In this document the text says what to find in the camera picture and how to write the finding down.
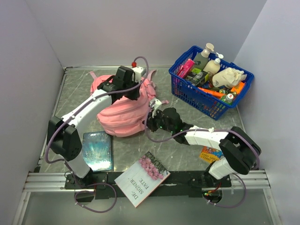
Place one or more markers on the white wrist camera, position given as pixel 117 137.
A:
pixel 138 70
pixel 155 105

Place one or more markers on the grey pump bottle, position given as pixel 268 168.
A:
pixel 201 59

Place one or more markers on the beige cloth bag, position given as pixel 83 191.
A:
pixel 228 78

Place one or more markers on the green bottle red cap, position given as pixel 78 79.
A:
pixel 228 99

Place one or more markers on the teal hardcover book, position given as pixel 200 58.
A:
pixel 97 151

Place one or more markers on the yellow children's book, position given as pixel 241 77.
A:
pixel 210 155

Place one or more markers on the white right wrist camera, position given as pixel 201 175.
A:
pixel 155 105

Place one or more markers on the cream pump bottle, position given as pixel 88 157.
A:
pixel 213 66

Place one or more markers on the pink school backpack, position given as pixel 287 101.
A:
pixel 125 117

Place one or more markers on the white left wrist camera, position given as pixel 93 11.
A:
pixel 138 70

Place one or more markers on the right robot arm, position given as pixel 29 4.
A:
pixel 240 152

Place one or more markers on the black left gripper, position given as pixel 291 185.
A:
pixel 135 95

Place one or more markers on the pink box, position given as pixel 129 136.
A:
pixel 185 69

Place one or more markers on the white book pink flowers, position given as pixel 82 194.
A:
pixel 142 178

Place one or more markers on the orange packet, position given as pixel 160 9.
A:
pixel 213 93

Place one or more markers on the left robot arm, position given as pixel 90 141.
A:
pixel 64 135

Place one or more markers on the black green box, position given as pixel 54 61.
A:
pixel 197 77

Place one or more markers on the orange snack pack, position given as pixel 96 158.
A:
pixel 238 88

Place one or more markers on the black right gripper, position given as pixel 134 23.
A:
pixel 151 121

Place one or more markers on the blue plastic basket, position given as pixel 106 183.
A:
pixel 200 100

